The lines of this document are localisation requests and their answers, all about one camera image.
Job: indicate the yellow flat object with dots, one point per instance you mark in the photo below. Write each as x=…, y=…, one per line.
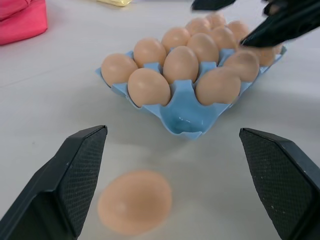
x=115, y=2

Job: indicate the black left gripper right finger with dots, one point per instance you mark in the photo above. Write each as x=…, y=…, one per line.
x=282, y=185

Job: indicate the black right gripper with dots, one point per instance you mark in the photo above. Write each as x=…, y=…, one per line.
x=292, y=5

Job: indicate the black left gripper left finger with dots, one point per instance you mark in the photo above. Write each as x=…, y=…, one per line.
x=50, y=190

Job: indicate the pink fabric bag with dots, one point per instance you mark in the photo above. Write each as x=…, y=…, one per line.
x=21, y=21

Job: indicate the beige egg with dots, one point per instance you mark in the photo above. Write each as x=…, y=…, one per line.
x=216, y=18
x=117, y=68
x=181, y=63
x=243, y=65
x=217, y=86
x=148, y=86
x=149, y=51
x=175, y=37
x=223, y=36
x=203, y=46
x=135, y=202
x=238, y=28
x=266, y=56
x=198, y=25

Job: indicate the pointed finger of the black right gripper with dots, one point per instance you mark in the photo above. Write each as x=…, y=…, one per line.
x=212, y=3

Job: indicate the blue plastic egg tray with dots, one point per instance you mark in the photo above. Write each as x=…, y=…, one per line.
x=183, y=117

